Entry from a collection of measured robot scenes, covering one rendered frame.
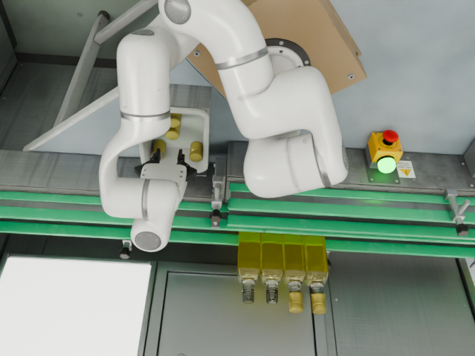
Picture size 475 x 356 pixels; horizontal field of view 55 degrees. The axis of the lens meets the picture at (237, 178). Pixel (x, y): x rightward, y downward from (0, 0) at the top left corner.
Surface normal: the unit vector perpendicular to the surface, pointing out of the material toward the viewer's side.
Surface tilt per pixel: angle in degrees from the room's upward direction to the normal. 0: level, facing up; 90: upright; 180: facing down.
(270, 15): 0
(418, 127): 0
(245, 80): 29
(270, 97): 52
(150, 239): 15
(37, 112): 90
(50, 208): 90
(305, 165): 43
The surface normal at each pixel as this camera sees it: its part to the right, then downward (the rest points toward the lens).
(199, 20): -0.10, 0.66
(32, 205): 0.07, -0.62
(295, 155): -0.35, -0.25
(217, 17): 0.09, 0.53
